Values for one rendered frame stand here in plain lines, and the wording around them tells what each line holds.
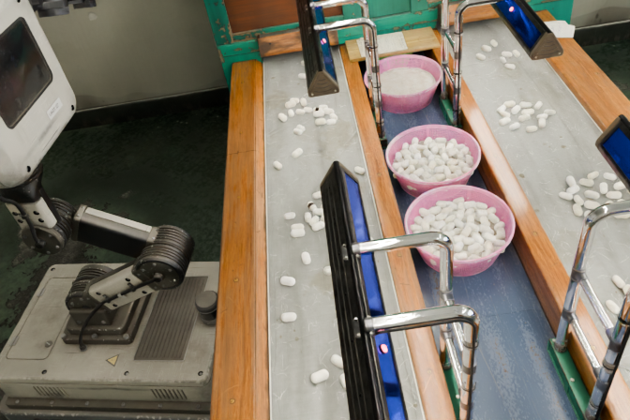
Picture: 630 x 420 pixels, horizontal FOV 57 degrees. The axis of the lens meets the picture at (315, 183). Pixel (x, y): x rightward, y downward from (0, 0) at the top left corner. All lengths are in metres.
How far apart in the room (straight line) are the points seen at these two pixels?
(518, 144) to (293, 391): 0.96
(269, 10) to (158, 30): 1.22
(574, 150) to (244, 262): 0.96
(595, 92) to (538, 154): 0.33
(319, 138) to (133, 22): 1.75
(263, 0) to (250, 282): 1.15
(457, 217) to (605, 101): 0.64
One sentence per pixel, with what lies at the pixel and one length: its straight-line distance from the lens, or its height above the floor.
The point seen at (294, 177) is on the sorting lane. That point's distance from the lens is 1.70.
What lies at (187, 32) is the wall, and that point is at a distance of 3.32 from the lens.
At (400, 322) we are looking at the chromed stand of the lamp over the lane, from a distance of 0.86.
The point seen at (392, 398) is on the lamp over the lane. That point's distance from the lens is 0.84.
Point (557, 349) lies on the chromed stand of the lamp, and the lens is 1.34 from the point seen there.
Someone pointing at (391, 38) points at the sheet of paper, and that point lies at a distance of 2.24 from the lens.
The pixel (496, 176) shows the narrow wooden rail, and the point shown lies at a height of 0.76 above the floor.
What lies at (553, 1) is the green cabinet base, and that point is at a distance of 2.45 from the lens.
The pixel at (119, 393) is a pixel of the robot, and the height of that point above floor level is 0.40.
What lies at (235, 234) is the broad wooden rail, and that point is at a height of 0.76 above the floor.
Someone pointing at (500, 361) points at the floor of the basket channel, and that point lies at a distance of 1.36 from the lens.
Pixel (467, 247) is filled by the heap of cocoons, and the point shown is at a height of 0.72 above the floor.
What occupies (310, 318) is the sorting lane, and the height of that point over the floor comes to 0.74.
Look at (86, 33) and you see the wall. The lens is 3.43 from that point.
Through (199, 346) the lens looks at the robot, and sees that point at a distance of 1.71.
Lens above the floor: 1.83
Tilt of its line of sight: 41 degrees down
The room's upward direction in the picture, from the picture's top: 11 degrees counter-clockwise
